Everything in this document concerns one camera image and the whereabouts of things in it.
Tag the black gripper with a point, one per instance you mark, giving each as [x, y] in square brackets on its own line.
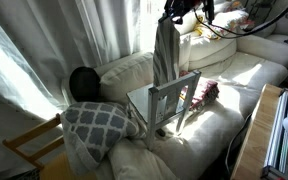
[184, 6]

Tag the blue striped white towel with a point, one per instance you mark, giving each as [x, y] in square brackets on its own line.
[165, 56]

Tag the small white wooden chair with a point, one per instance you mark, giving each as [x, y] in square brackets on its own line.
[152, 110]

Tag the yellow wooden chair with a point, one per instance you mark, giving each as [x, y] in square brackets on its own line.
[34, 133]

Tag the floral yellow white pillow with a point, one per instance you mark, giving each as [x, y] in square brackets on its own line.
[227, 20]

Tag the wide cream back cushion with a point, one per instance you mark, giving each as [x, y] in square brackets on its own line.
[127, 76]

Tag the red patterned fringed blanket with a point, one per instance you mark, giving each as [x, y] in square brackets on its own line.
[204, 91]

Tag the white bolster cushion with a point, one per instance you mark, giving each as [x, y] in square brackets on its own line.
[267, 30]

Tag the black round cushion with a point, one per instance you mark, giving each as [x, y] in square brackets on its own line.
[84, 83]

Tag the cream fabric sofa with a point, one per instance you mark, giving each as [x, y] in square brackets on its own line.
[210, 133]

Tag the white sheer curtain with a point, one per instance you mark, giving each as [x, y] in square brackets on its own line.
[50, 33]

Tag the grey lattice patterned pillow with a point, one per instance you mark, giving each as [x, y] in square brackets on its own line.
[94, 130]

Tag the light wooden side table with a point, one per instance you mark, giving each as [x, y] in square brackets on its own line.
[254, 140]

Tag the cream loose seat cushion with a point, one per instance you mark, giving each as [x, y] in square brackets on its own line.
[137, 163]

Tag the aluminium rail frame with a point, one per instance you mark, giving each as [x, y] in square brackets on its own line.
[277, 133]

